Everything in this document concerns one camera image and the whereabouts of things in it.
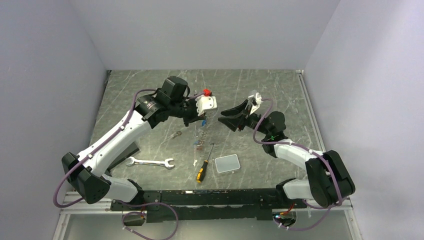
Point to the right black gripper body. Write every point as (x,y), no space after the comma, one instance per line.
(251,121)

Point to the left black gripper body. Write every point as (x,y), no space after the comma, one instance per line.
(187,110)

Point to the small detached silver key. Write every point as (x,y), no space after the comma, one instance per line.
(176,134)

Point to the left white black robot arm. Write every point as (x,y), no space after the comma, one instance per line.
(86,171)

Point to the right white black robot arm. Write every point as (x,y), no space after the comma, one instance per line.
(328,181)

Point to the grey rectangular tin box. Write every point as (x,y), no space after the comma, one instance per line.
(227,163)

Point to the yellow black screwdriver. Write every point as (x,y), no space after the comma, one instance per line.
(203,169)

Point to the black square plate rear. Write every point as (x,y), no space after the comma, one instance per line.
(128,152)

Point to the silver open-end wrench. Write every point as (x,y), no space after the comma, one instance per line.
(162,163)

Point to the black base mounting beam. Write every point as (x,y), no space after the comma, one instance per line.
(210,204)

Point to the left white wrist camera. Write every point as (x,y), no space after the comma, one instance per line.
(205,101)

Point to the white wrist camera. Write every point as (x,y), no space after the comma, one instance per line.
(205,101)
(254,101)

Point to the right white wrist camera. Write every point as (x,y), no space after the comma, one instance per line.
(254,101)

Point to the aluminium extrusion rail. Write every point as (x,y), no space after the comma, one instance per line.
(83,208)

